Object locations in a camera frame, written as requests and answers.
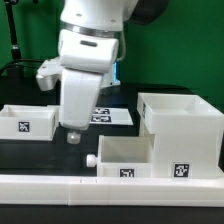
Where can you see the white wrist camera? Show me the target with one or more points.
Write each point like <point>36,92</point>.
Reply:
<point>49,73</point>

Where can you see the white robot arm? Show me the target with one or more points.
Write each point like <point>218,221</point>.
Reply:
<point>88,46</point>

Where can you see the white fiducial marker board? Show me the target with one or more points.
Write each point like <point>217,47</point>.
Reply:
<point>110,116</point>

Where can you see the white drawer tray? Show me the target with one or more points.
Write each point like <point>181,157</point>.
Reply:
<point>123,157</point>
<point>20,122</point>

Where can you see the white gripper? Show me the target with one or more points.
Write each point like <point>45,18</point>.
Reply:
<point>79,94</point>

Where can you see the white rear drawer tray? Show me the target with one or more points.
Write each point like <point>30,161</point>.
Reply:
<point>20,122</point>

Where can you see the black camera stand pole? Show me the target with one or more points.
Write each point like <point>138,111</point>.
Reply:
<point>14,70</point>

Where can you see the white drawer cabinet box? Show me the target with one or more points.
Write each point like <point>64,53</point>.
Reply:
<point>186,134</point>

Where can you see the white front drawer tray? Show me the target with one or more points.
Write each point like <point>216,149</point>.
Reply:
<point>123,157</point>

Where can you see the white L-shaped table fence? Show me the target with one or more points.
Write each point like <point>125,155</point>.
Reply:
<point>32,188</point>

